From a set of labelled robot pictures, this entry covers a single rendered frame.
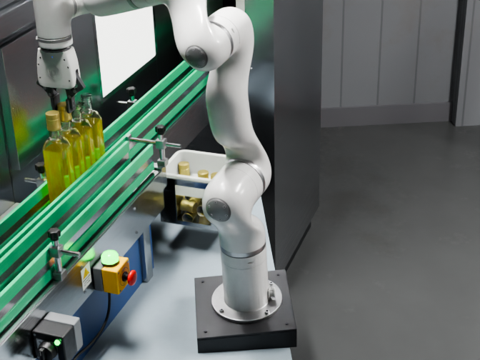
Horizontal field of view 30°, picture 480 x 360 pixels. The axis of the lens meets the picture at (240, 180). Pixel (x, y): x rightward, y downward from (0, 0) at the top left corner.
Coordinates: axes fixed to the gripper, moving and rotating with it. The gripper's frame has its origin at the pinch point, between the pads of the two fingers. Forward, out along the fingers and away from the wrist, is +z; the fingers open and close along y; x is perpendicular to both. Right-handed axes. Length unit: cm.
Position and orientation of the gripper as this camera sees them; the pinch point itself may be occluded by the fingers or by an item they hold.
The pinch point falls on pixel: (63, 103)
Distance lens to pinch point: 235.6
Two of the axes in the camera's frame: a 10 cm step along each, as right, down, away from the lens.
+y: 9.5, 1.3, -2.9
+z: 0.2, 8.9, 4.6
